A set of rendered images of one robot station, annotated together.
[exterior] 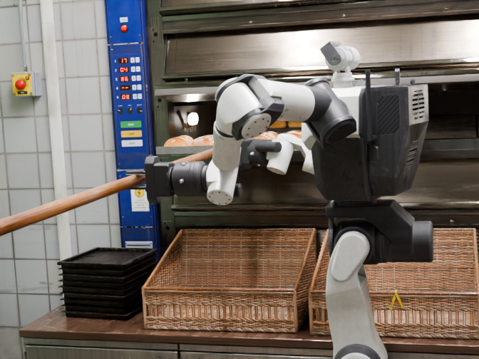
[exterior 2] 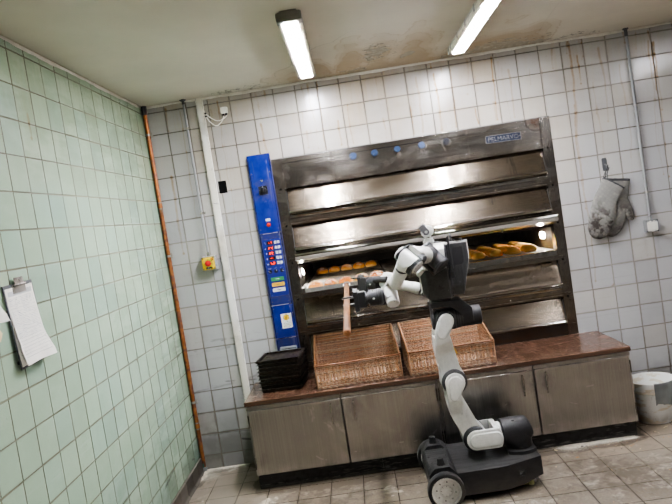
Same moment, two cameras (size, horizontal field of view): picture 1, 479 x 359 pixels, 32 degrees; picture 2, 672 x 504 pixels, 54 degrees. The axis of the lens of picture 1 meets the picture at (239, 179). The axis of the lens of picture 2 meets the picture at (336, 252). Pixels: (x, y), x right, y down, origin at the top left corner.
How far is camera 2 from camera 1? 1.65 m
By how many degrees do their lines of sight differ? 15
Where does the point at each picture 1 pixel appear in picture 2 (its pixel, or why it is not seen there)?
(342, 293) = (443, 344)
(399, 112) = (463, 253)
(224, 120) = (402, 266)
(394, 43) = (420, 218)
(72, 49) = (235, 239)
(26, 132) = (210, 291)
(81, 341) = (282, 403)
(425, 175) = not seen: hidden behind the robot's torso
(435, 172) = not seen: hidden behind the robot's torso
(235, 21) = (332, 215)
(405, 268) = not seen: hidden behind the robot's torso
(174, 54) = (298, 236)
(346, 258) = (444, 327)
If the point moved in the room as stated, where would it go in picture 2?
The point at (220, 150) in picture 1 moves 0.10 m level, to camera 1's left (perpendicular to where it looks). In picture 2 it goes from (397, 280) to (378, 284)
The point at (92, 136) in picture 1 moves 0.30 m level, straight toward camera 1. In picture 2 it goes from (252, 288) to (265, 290)
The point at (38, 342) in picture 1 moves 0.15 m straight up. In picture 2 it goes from (256, 409) to (252, 385)
